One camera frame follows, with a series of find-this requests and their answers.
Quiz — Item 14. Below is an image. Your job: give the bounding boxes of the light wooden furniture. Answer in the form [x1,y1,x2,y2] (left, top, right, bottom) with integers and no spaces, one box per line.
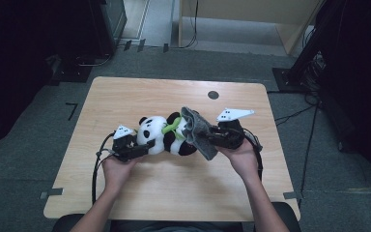
[177,0,323,56]

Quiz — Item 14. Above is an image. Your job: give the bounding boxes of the grey cloth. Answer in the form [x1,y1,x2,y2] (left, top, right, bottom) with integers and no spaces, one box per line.
[180,106,220,161]

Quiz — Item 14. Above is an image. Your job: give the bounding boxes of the black hanging cable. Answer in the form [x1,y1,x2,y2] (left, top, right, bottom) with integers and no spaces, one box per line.
[182,0,199,50]

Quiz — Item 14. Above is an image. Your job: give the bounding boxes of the black floor base plate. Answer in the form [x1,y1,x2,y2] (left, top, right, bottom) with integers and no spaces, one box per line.
[47,55,94,85]

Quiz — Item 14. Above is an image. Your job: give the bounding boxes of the person's right hand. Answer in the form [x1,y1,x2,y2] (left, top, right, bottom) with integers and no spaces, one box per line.
[216,139,260,185]

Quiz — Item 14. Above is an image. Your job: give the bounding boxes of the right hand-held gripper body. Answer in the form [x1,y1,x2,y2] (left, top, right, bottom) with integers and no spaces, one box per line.
[215,107,256,150]

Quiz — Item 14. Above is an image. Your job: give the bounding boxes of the left hand-held gripper cable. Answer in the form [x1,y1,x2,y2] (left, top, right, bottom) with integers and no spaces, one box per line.
[91,131,116,205]

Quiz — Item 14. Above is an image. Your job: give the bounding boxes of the person's dark clothing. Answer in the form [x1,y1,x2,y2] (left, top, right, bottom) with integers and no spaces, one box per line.
[110,220,255,232]

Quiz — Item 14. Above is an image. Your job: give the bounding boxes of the black chair armrest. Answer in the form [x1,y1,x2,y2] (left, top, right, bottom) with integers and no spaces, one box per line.
[51,214,88,232]
[271,201,302,232]

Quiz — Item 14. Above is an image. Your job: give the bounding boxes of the panda plush toy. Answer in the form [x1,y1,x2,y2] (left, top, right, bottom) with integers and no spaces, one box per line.
[135,111,198,157]

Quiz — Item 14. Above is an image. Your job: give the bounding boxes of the black cabinet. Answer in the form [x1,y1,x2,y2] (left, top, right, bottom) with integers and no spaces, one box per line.
[86,0,128,57]

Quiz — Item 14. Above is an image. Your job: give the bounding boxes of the hand-held gripper cable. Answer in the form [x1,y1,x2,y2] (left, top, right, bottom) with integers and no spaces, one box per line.
[243,128,265,182]
[91,131,116,205]

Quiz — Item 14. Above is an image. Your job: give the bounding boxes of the dark curtain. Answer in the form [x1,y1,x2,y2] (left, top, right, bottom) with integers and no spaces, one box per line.
[0,0,93,153]
[317,0,371,191]

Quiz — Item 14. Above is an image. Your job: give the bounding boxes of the black metal stand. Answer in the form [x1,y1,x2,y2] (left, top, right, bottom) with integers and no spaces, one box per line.
[271,0,339,95]

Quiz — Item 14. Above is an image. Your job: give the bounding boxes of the person's left hand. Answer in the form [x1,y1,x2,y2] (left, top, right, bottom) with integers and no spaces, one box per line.
[101,157,139,193]

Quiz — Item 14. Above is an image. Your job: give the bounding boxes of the long black floor cable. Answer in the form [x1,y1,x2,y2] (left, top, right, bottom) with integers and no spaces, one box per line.
[299,102,320,196]

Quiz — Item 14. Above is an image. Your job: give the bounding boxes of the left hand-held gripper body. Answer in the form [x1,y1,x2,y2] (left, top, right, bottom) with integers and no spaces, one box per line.
[111,125,143,162]

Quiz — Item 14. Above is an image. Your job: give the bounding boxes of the right hand-held gripper cable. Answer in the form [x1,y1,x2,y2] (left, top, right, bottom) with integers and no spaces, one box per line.
[243,128,265,182]

